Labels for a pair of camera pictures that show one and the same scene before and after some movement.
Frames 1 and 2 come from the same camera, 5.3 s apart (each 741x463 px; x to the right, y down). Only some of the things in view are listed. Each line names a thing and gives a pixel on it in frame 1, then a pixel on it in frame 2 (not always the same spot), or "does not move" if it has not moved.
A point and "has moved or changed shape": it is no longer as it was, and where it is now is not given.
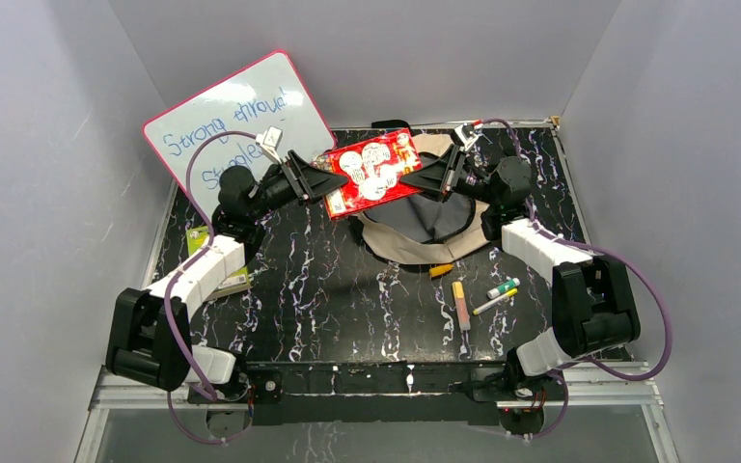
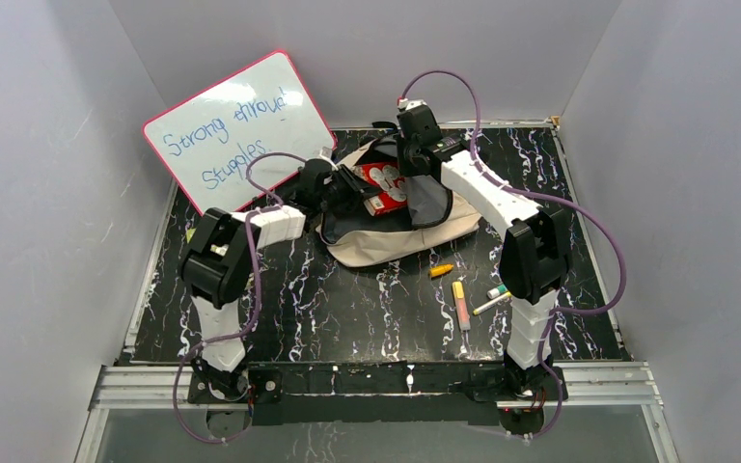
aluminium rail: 598,384 does not move
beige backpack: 425,229 has moved or changed shape
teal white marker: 500,290 does not move
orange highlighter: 442,269 does not move
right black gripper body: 475,185 → 405,151
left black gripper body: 300,179 → 347,185
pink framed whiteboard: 269,93 does not move
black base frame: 298,393 does not move
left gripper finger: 311,180 → 351,179
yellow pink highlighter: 461,306 does not move
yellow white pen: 507,294 does not move
